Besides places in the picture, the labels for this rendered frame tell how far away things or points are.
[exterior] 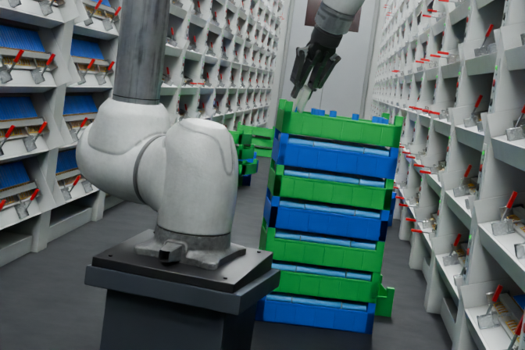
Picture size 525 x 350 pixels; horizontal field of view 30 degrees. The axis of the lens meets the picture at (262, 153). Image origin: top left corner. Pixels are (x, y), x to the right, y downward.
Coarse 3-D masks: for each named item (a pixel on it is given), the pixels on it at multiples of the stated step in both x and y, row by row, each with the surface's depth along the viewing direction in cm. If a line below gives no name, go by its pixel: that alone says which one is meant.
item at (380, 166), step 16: (288, 144) 244; (288, 160) 245; (304, 160) 245; (320, 160) 245; (336, 160) 245; (352, 160) 246; (368, 160) 246; (384, 160) 246; (368, 176) 246; (384, 176) 246
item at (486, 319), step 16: (464, 288) 213; (480, 288) 213; (496, 288) 213; (512, 288) 212; (464, 304) 214; (480, 304) 213; (496, 304) 211; (512, 304) 200; (480, 320) 195; (496, 320) 195; (512, 320) 192; (480, 336) 190; (496, 336) 188; (512, 336) 183
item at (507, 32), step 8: (512, 24) 209; (520, 24) 209; (504, 32) 209; (512, 32) 209; (520, 32) 209; (504, 40) 209; (512, 40) 209; (520, 40) 209; (504, 48) 209; (512, 48) 199; (520, 48) 190; (512, 56) 201; (520, 56) 192; (512, 64) 202; (520, 64) 194
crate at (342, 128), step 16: (288, 112) 244; (304, 112) 263; (384, 112) 263; (288, 128) 244; (304, 128) 244; (320, 128) 244; (336, 128) 245; (352, 128) 245; (368, 128) 245; (384, 128) 245; (400, 128) 246; (368, 144) 246; (384, 144) 246
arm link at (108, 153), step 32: (128, 0) 203; (160, 0) 203; (128, 32) 203; (160, 32) 204; (128, 64) 204; (160, 64) 206; (128, 96) 204; (96, 128) 206; (128, 128) 202; (160, 128) 206; (96, 160) 206; (128, 160) 201; (128, 192) 203
